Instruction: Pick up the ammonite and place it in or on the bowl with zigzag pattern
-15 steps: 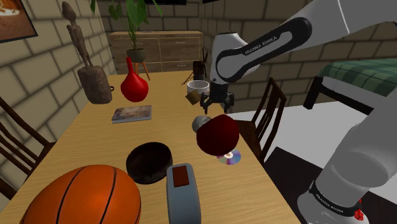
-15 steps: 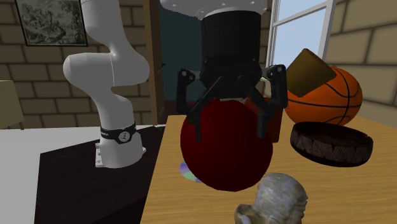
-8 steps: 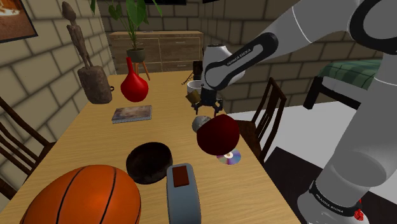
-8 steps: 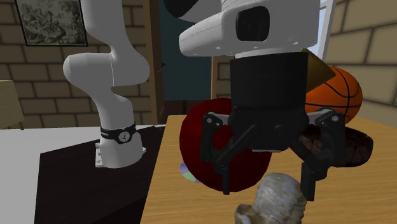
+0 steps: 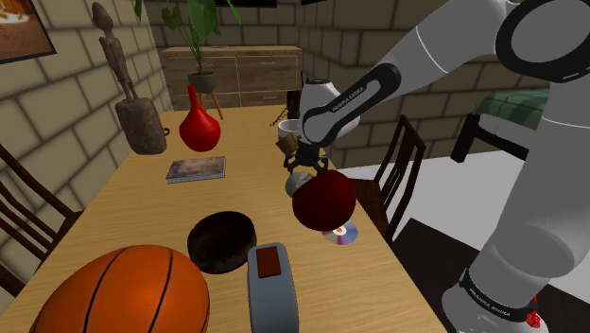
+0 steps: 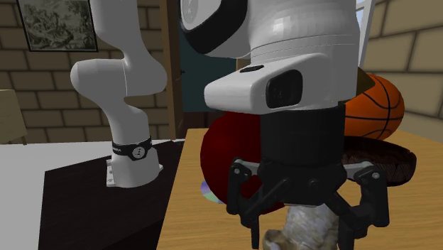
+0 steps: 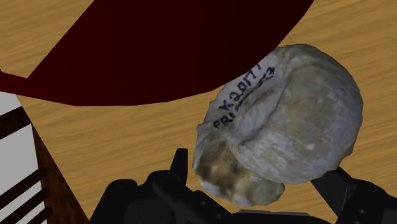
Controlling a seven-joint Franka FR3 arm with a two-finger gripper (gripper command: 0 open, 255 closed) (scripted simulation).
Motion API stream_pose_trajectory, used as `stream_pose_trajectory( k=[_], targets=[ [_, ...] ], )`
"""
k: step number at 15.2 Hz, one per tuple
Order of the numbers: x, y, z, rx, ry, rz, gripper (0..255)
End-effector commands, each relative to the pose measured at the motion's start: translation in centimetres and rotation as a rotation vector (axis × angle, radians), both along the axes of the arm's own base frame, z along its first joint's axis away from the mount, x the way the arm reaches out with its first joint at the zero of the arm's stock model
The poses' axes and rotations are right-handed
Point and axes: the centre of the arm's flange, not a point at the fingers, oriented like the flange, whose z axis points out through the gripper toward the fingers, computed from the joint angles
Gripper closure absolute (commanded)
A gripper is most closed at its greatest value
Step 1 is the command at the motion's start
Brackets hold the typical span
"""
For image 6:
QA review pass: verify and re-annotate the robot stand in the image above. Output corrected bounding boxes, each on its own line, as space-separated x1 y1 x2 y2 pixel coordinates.
38 139 186 250

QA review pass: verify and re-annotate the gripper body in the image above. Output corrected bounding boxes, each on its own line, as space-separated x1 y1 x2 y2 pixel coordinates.
258 104 349 207

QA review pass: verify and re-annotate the dark red ball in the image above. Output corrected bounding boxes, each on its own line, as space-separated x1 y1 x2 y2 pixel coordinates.
199 110 286 215

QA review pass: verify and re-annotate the white framed window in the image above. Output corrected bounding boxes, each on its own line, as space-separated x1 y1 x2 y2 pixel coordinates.
355 0 377 69

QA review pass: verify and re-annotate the teal door with wooden frame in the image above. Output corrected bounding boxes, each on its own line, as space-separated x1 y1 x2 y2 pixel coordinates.
160 0 251 140

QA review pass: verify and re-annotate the orange basketball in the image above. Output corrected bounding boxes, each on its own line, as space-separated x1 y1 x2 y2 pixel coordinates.
344 73 406 141

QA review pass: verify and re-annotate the shiny iridescent disc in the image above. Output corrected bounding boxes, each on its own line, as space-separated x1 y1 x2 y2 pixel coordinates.
200 180 226 205

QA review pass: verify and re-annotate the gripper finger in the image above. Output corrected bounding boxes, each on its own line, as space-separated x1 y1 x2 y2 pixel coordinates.
325 160 390 250
226 158 292 250

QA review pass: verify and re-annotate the framed grey wall picture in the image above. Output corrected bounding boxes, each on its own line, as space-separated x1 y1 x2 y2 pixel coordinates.
16 0 99 53

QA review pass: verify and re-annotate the dark brown bowl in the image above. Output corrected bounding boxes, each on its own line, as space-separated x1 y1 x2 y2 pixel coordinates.
340 136 418 188

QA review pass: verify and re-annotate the beige furry figure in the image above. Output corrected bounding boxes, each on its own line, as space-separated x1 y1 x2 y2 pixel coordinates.
261 203 341 250

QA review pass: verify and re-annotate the wooden table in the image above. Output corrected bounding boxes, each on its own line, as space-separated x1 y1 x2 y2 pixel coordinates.
157 128 443 250

